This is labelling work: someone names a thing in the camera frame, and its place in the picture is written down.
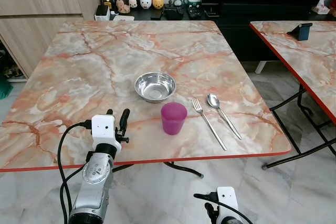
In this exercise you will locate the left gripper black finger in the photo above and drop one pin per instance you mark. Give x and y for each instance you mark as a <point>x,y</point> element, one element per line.
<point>124,118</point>
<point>109,113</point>

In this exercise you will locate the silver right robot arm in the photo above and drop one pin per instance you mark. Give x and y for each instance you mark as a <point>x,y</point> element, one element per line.
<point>229,221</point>

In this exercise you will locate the stainless steel bowl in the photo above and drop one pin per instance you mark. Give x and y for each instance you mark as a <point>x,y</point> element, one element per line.
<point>155,87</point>

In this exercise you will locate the purple plastic cup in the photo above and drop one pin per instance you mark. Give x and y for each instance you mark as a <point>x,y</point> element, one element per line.
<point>174,121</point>

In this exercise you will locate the silver metal fork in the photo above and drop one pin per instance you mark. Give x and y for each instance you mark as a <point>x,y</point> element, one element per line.
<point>208,122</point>

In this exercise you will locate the silver metal spoon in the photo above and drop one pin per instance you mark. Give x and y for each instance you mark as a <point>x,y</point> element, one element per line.
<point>212,100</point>

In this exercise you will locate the small white box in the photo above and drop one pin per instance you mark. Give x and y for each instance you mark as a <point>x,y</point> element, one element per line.
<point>102,13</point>

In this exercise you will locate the green object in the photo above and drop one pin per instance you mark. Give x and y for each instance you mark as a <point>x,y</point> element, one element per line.
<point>4,87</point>

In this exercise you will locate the red-lidded glass jar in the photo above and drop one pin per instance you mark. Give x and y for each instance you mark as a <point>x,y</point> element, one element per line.
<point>122,2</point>

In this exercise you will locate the black and white figurine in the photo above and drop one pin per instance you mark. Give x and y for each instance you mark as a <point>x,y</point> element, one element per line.
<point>134,1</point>

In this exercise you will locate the black case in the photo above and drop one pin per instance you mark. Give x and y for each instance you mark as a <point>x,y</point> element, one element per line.
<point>173,12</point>

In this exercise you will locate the white egg figurine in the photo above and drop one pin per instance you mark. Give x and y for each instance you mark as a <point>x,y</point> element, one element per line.
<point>146,1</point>

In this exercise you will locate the light wooden cabinet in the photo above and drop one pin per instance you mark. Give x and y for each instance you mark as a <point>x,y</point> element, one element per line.
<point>37,19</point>

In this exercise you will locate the yellow egg figurine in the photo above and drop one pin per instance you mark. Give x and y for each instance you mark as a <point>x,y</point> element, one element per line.
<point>158,1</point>

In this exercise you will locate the marble-pattern folding table with phone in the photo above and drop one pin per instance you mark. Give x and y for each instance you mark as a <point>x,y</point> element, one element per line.
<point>310,61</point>

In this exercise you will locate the black remote control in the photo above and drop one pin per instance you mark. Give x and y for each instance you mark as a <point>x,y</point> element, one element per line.
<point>195,12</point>

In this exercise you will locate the small grey figurine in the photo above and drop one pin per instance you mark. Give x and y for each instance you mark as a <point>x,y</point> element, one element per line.
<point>177,1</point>

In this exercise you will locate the green mug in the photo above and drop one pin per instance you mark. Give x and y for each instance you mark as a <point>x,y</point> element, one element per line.
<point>194,2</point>

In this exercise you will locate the red decoration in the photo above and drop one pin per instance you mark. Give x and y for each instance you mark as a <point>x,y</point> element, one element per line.
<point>333,4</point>

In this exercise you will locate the pink and white ornament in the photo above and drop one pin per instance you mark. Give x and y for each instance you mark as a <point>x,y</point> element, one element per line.
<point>321,9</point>

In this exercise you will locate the white furniture leg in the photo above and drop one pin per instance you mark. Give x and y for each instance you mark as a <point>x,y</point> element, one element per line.
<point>261,67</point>

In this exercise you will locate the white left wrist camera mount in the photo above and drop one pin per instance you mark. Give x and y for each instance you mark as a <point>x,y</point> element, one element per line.
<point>103,128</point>

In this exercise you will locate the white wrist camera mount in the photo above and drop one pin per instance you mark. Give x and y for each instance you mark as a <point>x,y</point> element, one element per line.
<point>227,200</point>
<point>103,128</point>

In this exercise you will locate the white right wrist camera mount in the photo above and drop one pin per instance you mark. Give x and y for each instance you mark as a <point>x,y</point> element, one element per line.
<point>227,200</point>

